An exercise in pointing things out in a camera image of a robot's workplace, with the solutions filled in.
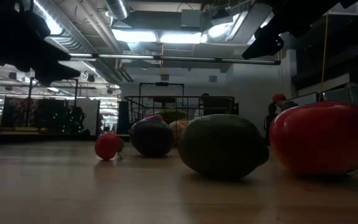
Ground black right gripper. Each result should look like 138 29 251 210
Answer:
242 0 358 60

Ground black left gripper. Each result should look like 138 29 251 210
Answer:
0 0 81 87

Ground metal wire basket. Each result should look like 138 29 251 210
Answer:
123 95 239 125

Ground large red tomato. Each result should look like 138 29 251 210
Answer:
269 100 358 175

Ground dark green lime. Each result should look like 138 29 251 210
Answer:
177 113 270 180

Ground light green chayote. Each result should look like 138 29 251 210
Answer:
154 109 188 123

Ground dark purple eggplant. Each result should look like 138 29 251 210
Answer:
129 114 175 157

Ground white garlic bulb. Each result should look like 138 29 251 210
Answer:
168 120 186 147

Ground black equipment green lights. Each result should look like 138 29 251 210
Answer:
39 99 88 134

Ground white panel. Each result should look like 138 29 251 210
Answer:
76 98 101 134

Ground floral patterned panel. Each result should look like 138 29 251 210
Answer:
1 96 40 128

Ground black upright panel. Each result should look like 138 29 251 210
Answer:
117 101 129 134

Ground small red tomato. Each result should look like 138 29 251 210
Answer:
94 132 125 162

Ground clear plastic bin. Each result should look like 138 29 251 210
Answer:
318 82 358 122

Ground black aluminium rig frame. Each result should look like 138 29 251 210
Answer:
68 52 282 65

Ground yellow cable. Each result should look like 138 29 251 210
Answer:
319 14 331 93

